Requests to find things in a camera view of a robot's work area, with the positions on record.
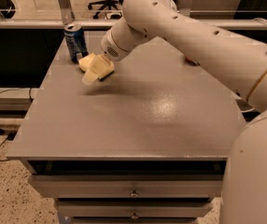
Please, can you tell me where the top grey drawer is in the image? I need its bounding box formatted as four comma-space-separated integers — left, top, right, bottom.
28, 175, 222, 199

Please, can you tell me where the grey drawer cabinet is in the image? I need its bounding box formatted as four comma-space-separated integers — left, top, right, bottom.
7, 38, 246, 224

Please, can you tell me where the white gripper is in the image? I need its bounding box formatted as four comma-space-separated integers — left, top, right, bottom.
82, 30, 129, 85

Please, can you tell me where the blue pepsi can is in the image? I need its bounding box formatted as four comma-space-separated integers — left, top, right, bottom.
64, 23, 88, 63

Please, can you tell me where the red apple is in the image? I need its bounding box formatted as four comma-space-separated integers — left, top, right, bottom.
185, 57, 200, 66

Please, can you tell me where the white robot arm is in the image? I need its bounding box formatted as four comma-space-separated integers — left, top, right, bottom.
83, 0, 267, 224

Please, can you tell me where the grey drawer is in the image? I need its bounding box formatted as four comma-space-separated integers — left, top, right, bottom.
55, 199, 213, 219
28, 175, 222, 199

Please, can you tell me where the metal railing frame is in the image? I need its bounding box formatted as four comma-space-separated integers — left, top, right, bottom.
0, 0, 267, 30

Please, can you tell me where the yellow wavy sponge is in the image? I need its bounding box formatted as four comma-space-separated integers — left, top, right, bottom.
78, 53, 96, 72

